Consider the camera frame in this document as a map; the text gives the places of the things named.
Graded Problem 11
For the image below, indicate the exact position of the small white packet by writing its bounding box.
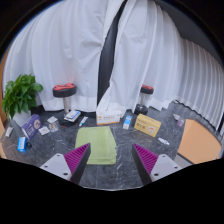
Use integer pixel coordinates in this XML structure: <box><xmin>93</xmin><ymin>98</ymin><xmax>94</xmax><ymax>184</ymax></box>
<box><xmin>37</xmin><ymin>125</ymin><xmax>51</xmax><ymax>136</ymax></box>

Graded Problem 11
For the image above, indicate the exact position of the small white sachet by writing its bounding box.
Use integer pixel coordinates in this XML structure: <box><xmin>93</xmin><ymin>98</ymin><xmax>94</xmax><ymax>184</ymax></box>
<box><xmin>4</xmin><ymin>126</ymin><xmax>15</xmax><ymax>138</ymax></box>

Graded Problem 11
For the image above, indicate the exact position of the white orange tissue box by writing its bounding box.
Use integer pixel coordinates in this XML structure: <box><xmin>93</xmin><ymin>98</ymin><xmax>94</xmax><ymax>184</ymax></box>
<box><xmin>95</xmin><ymin>109</ymin><xmax>123</xmax><ymax>126</ymax></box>

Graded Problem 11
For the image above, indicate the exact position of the small blue white box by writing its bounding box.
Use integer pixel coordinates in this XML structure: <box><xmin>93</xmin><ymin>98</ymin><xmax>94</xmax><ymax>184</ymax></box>
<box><xmin>122</xmin><ymin>115</ymin><xmax>133</xmax><ymax>131</ymax></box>

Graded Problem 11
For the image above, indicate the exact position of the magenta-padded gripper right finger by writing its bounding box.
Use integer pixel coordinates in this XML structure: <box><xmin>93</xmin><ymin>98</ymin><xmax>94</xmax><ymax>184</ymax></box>
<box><xmin>131</xmin><ymin>143</ymin><xmax>183</xmax><ymax>186</ymax></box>

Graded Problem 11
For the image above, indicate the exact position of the yellow box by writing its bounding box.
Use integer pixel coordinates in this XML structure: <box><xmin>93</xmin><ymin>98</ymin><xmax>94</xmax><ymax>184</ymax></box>
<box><xmin>133</xmin><ymin>113</ymin><xmax>162</xmax><ymax>138</ymax></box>

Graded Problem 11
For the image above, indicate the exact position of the flat white blue box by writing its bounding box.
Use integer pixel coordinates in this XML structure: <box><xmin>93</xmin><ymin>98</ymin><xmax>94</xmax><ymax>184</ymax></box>
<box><xmin>63</xmin><ymin>110</ymin><xmax>82</xmax><ymax>123</ymax></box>

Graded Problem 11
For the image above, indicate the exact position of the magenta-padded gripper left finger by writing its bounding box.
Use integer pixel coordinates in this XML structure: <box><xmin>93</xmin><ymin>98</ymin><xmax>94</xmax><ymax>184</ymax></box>
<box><xmin>39</xmin><ymin>143</ymin><xmax>92</xmax><ymax>185</ymax></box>

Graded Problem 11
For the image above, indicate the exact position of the green towel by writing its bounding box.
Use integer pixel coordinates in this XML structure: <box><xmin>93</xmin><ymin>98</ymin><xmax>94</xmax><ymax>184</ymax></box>
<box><xmin>74</xmin><ymin>125</ymin><xmax>118</xmax><ymax>166</ymax></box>

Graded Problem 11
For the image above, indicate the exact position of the clear blister pack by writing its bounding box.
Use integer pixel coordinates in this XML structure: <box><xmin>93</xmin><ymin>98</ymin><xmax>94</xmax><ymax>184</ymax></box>
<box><xmin>48</xmin><ymin>122</ymin><xmax>60</xmax><ymax>133</ymax></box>

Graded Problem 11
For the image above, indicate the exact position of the purple box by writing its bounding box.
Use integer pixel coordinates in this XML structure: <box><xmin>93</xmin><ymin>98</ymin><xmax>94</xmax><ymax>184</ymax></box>
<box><xmin>21</xmin><ymin>113</ymin><xmax>43</xmax><ymax>141</ymax></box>

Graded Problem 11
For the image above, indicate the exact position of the green potted plant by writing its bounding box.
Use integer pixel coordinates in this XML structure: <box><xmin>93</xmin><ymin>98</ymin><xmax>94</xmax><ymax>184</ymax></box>
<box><xmin>2</xmin><ymin>73</ymin><xmax>44</xmax><ymax>128</ymax></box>

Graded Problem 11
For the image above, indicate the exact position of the small white card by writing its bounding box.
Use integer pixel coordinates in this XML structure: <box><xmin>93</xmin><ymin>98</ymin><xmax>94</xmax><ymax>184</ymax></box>
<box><xmin>46</xmin><ymin>115</ymin><xmax>59</xmax><ymax>124</ymax></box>

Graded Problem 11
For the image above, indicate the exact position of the small white blue tube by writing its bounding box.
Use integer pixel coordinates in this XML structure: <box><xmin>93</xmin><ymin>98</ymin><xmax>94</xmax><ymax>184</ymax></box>
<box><xmin>157</xmin><ymin>136</ymin><xmax>171</xmax><ymax>146</ymax></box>

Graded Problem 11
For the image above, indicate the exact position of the black red-topped stool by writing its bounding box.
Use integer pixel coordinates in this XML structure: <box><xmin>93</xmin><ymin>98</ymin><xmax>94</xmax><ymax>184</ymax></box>
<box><xmin>52</xmin><ymin>82</ymin><xmax>79</xmax><ymax>127</ymax></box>
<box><xmin>133</xmin><ymin>84</ymin><xmax>155</xmax><ymax>116</ymax></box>

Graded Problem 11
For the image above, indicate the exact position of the white curtain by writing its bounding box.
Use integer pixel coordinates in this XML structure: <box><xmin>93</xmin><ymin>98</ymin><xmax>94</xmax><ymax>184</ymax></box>
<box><xmin>3</xmin><ymin>0</ymin><xmax>124</xmax><ymax>113</ymax></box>
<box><xmin>96</xmin><ymin>0</ymin><xmax>224</xmax><ymax>128</ymax></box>

